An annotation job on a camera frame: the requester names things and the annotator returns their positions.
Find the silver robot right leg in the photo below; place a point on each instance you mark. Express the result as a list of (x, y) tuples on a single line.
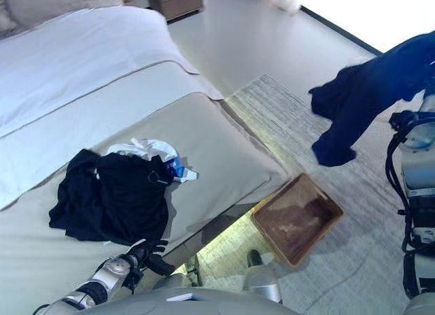
[(263, 284)]

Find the black garment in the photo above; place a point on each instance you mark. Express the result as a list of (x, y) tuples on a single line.
[(119, 199)]

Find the white garment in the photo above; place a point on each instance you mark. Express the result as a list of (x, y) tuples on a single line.
[(159, 151)]

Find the blue garment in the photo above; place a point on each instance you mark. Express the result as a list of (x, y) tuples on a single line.
[(367, 100)]

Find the black floor rail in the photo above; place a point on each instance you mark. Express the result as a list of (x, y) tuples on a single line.
[(340, 27)]

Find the silver robot left leg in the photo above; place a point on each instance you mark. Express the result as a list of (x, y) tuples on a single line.
[(192, 270)]

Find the silver robot leg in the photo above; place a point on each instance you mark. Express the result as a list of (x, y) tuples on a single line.
[(192, 270), (263, 284)]

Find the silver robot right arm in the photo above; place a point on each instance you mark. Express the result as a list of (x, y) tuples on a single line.
[(418, 179)]

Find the large grey rug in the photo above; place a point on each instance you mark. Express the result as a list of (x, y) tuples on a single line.
[(357, 226)]

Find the wooden basket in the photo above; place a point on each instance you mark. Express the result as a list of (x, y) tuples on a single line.
[(295, 223)]

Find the beige bed blanket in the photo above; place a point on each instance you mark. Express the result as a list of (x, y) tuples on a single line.
[(217, 151)]

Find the grey robot torso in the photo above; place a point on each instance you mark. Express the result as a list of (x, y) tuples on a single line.
[(204, 304)]

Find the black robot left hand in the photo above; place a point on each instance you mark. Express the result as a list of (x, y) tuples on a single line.
[(149, 248)]

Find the white duvet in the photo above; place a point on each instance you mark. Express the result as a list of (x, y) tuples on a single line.
[(85, 56)]

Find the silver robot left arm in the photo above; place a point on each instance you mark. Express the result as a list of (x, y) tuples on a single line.
[(102, 277)]

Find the bright window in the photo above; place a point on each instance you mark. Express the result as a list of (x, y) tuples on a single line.
[(391, 9)]

